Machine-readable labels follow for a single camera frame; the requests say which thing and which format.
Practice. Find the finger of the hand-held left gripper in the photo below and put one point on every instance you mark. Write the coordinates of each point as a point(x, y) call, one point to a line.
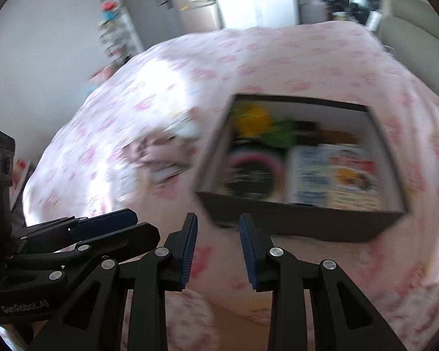
point(131, 236)
point(106, 220)

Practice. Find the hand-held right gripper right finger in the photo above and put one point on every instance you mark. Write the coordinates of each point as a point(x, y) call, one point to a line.
point(249, 254)

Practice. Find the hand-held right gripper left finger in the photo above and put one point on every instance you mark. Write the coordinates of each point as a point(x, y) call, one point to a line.
point(187, 252)

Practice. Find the dark cardboard box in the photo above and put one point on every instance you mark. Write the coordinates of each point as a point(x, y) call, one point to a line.
point(296, 223)

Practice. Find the pink floral cloth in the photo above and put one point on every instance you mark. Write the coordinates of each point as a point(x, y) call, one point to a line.
point(190, 321)

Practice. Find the black round pink-rimmed item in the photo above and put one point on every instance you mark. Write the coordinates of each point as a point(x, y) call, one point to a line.
point(250, 175)

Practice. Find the colourful printed packet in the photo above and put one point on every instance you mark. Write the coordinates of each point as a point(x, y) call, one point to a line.
point(333, 179)

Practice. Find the green toy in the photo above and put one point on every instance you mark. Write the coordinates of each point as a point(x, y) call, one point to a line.
point(280, 133)

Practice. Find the yellow toy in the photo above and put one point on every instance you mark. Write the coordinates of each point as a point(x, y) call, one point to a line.
point(254, 119)

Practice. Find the cluttered white shelf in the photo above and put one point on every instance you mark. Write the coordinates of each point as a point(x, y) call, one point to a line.
point(115, 33)

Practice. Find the pink printed blanket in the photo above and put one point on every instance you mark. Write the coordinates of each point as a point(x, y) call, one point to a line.
point(278, 62)

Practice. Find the grey cabinet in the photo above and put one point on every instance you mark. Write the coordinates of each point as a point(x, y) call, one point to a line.
point(142, 3)

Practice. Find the silver refrigerator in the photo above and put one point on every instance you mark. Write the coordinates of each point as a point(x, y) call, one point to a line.
point(199, 7)

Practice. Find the grey cushion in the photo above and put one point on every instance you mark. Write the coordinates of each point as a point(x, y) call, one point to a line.
point(413, 33)

